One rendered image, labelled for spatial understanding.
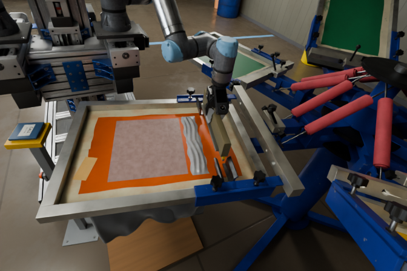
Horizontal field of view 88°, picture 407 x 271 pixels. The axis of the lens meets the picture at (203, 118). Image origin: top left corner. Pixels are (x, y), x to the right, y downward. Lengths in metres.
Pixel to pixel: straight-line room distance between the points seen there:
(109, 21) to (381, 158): 1.33
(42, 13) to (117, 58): 0.45
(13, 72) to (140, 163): 0.66
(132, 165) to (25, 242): 1.25
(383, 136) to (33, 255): 2.05
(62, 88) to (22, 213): 1.10
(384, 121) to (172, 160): 0.87
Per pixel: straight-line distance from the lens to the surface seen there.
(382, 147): 1.07
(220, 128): 0.82
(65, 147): 1.00
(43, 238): 1.99
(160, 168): 0.89
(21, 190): 2.28
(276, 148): 0.95
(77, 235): 1.90
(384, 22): 2.31
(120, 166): 0.91
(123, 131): 1.05
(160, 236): 1.76
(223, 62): 0.76
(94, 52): 1.28
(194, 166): 0.89
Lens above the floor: 1.67
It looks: 40 degrees down
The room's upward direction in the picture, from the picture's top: 9 degrees clockwise
